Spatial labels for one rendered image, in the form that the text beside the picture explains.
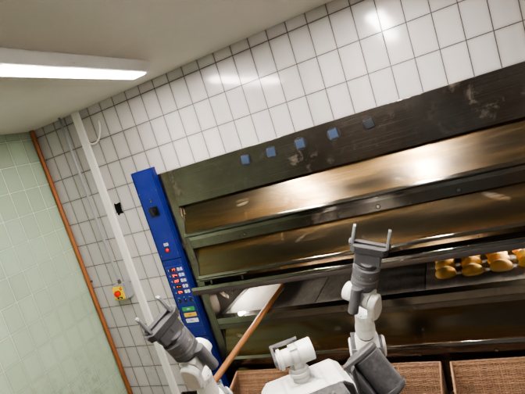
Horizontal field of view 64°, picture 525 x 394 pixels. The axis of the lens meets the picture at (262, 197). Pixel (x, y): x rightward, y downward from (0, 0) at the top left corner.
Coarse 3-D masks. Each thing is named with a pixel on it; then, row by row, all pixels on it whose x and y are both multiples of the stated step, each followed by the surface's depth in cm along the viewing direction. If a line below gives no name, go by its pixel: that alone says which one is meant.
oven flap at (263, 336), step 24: (408, 312) 207; (432, 312) 202; (456, 312) 197; (480, 312) 193; (504, 312) 189; (240, 336) 247; (264, 336) 240; (288, 336) 234; (312, 336) 228; (336, 336) 222; (384, 336) 211; (408, 336) 206; (432, 336) 201; (456, 336) 196; (480, 336) 192; (504, 336) 188
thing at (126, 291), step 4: (116, 284) 268; (120, 284) 265; (124, 284) 264; (128, 284) 267; (112, 288) 265; (116, 288) 264; (124, 288) 263; (128, 288) 266; (120, 292) 264; (124, 292) 263; (128, 292) 265; (132, 292) 268; (120, 296) 264; (124, 296) 263; (128, 296) 264; (116, 300) 267
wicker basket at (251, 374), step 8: (288, 368) 234; (240, 376) 247; (248, 376) 245; (256, 376) 242; (264, 376) 241; (272, 376) 239; (280, 376) 236; (232, 384) 241; (240, 384) 247; (248, 384) 244; (256, 384) 243; (264, 384) 240; (232, 392) 239; (240, 392) 246; (248, 392) 245; (256, 392) 243
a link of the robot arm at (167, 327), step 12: (168, 312) 126; (156, 324) 124; (168, 324) 123; (180, 324) 126; (144, 336) 122; (156, 336) 120; (168, 336) 123; (180, 336) 125; (192, 336) 129; (168, 348) 125; (180, 348) 124
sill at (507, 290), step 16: (448, 288) 198; (464, 288) 194; (480, 288) 189; (496, 288) 186; (512, 288) 184; (304, 304) 231; (320, 304) 225; (336, 304) 219; (384, 304) 208; (400, 304) 205; (224, 320) 247; (240, 320) 243
